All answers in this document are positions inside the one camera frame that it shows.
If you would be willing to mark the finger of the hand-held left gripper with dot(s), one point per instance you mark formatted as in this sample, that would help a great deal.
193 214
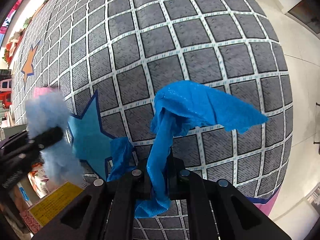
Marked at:
48 136

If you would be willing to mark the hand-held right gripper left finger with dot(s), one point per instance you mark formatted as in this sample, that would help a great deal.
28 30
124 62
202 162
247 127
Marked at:
143 180

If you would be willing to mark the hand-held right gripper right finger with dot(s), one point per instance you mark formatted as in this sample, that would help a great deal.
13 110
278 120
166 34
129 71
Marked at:
175 180

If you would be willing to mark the light blue fluffy cloth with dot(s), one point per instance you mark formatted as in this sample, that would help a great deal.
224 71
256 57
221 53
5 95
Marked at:
47 115

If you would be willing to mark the white printed plastic bag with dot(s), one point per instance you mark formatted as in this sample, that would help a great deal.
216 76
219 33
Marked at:
38 180

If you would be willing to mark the pink cloth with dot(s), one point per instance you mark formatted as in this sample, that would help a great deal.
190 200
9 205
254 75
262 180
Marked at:
43 91

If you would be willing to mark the red cardboard box yellow label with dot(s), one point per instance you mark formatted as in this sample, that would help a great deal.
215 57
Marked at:
53 202

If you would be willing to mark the red plastic stool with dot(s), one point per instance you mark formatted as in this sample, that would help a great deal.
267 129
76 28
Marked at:
5 92

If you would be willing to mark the grey plaid star mat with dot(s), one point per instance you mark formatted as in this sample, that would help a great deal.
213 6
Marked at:
175 42

